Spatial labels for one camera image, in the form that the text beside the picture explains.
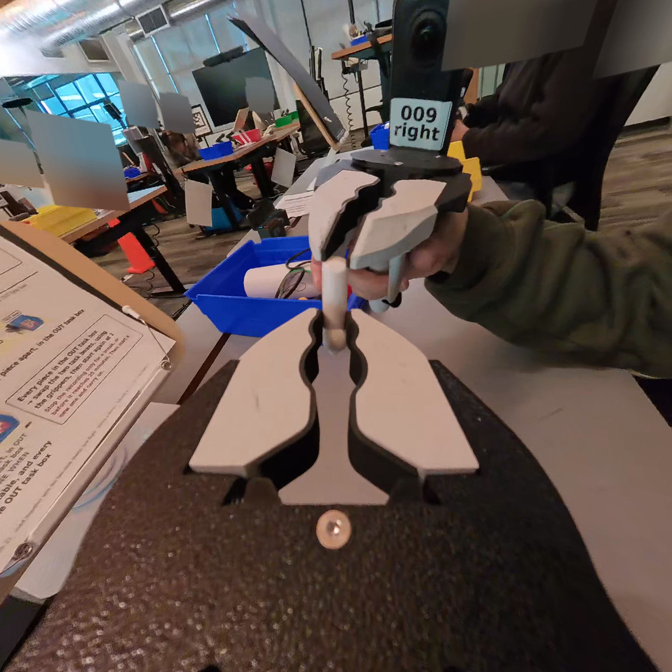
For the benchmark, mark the black tilted board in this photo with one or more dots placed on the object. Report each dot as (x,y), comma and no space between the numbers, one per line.
(294,73)

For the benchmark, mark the blue plastic bin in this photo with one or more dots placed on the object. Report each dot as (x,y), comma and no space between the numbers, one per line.
(215,151)
(236,309)
(379,137)

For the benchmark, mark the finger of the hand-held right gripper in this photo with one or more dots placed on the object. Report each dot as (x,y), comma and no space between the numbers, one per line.
(399,220)
(336,210)

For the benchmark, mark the white paper roll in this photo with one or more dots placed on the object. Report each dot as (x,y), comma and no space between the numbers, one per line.
(262,281)

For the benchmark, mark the black device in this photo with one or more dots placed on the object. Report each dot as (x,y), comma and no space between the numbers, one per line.
(267,225)

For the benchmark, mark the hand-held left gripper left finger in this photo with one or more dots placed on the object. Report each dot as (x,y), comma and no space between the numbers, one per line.
(262,399)

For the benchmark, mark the person's right hand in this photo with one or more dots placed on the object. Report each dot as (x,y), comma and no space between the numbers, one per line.
(441,246)

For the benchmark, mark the person's right forearm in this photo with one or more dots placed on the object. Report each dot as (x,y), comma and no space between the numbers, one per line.
(551,294)

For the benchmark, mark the white paper sheet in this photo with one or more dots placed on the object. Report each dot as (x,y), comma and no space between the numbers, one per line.
(294,204)

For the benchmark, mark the orange traffic cone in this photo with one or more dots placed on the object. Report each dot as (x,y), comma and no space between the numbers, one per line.
(137,257)

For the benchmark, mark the white stand base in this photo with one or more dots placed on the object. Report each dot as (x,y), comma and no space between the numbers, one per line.
(141,425)

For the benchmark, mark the wood-edged desk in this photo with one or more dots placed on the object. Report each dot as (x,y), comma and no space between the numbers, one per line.
(246,149)
(362,50)
(147,197)

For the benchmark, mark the silver air duct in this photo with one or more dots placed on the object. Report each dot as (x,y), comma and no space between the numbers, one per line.
(78,21)

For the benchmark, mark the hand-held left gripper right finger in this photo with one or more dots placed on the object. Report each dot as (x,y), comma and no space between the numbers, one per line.
(409,409)

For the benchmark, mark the printed instruction sheet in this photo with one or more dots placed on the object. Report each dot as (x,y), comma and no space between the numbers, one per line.
(63,367)

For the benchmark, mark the green plastic bin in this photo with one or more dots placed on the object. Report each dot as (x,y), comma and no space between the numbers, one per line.
(283,120)

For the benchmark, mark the large black monitor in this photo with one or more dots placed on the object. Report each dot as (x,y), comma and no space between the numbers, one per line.
(220,89)

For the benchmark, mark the white plastic cylinder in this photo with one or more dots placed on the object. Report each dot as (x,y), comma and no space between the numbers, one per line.
(334,294)

